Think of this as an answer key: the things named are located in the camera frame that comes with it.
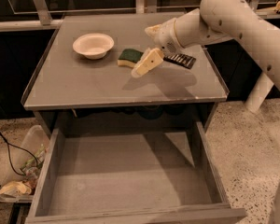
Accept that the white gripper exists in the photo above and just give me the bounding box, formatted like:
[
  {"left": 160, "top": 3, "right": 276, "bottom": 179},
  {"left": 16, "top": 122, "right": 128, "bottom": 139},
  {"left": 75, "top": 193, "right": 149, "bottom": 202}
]
[{"left": 132, "top": 18, "right": 181, "bottom": 77}]

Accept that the green and yellow sponge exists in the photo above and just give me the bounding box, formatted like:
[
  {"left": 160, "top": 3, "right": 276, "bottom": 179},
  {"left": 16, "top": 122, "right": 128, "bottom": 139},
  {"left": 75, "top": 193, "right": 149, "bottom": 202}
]
[{"left": 118, "top": 49, "right": 143, "bottom": 68}]

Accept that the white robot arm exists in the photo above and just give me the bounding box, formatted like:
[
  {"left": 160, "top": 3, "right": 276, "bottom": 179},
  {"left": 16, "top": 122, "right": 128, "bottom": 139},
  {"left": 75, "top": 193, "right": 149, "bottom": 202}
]
[{"left": 146, "top": 0, "right": 280, "bottom": 224}]

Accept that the grey cabinet with top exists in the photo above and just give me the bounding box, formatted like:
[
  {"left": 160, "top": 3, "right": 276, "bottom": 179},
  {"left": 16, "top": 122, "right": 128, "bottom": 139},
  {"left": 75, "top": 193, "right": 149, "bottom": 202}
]
[{"left": 21, "top": 12, "right": 229, "bottom": 133}]

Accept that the open grey top drawer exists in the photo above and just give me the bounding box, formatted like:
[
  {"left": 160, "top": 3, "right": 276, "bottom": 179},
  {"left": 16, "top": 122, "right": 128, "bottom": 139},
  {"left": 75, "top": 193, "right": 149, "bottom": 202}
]
[{"left": 25, "top": 122, "right": 246, "bottom": 224}]

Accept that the black snack bar packet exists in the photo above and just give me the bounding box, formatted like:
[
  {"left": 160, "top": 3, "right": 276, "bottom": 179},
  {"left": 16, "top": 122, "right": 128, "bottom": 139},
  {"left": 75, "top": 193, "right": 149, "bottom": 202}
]
[{"left": 164, "top": 53, "right": 196, "bottom": 69}]

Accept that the white paper bowl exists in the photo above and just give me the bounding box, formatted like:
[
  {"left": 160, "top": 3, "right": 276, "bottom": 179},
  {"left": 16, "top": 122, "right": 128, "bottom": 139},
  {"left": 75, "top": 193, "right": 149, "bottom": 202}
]
[{"left": 73, "top": 34, "right": 114, "bottom": 60}]

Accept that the grey metal railing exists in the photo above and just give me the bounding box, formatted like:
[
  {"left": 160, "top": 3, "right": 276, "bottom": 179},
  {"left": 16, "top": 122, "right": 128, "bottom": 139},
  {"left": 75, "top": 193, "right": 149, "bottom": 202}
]
[{"left": 0, "top": 0, "right": 280, "bottom": 34}]

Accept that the white diagonal pole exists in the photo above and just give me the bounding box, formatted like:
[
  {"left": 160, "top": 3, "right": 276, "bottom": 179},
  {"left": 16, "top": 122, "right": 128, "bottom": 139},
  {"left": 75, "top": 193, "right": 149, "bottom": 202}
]
[{"left": 245, "top": 73, "right": 273, "bottom": 113}]

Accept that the clear plastic trash bin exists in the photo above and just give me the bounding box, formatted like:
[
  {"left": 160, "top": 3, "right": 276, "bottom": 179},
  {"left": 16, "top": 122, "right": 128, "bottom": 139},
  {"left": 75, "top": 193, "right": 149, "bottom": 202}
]
[{"left": 0, "top": 125, "right": 49, "bottom": 203}]

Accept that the crumpled yellow wrapper in bin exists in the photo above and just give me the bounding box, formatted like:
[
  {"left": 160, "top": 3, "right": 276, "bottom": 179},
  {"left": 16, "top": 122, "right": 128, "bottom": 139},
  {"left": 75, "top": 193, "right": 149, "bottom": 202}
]
[{"left": 0, "top": 181, "right": 32, "bottom": 197}]

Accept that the black cable on floor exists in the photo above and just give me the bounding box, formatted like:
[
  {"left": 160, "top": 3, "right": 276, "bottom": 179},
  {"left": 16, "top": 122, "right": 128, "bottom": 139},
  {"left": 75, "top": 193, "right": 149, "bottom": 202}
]
[{"left": 0, "top": 121, "right": 40, "bottom": 176}]

